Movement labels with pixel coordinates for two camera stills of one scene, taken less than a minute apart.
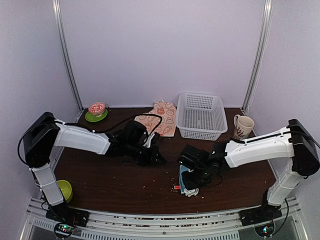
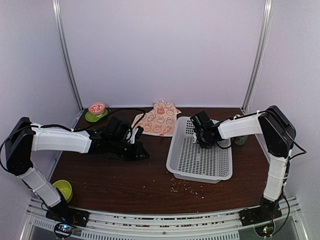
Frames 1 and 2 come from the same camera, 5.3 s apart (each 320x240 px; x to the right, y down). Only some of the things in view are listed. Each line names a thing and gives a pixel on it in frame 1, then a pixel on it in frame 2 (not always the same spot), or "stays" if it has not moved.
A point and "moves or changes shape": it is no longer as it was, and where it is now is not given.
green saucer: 93,118 stays
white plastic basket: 201,116 moves or changes shape
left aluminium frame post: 58,25 stays
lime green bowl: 66,189 stays
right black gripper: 189,184 -> 202,144
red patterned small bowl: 97,108 stays
